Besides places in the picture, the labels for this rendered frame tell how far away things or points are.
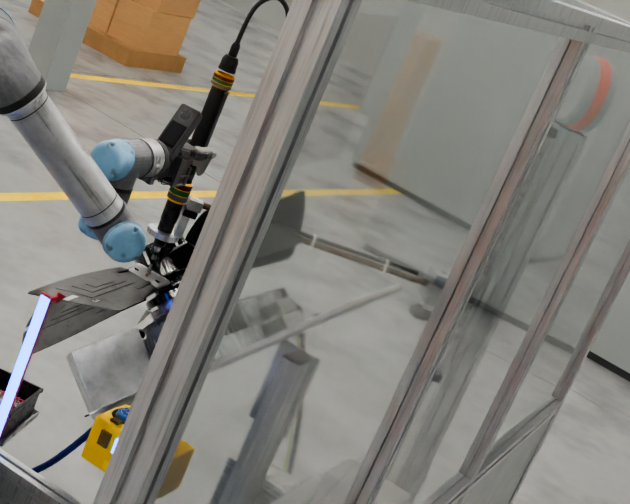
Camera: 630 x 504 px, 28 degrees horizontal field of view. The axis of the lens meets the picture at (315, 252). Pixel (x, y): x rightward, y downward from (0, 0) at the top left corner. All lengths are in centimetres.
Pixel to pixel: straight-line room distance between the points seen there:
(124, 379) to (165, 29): 852
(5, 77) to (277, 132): 110
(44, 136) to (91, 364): 67
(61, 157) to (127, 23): 884
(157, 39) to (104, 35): 45
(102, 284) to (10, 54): 64
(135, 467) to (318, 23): 43
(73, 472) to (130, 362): 168
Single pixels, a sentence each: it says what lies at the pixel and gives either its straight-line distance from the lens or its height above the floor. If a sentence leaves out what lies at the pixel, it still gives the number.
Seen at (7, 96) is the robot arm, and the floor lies 157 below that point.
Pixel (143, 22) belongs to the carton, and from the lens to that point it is 1088.
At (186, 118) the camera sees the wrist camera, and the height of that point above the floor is 156.
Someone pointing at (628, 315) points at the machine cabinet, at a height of 37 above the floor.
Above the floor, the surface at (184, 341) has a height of 167.
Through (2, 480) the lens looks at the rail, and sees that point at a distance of 249.
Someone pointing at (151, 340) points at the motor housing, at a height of 107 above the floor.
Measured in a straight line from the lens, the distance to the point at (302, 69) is 104.
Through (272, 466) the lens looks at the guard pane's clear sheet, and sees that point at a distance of 153.
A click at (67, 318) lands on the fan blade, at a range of 281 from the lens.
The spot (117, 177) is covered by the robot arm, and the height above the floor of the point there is 145.
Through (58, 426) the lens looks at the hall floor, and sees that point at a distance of 455.
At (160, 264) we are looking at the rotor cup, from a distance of 270.
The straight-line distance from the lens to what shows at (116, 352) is 267.
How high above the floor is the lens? 208
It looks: 16 degrees down
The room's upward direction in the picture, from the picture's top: 23 degrees clockwise
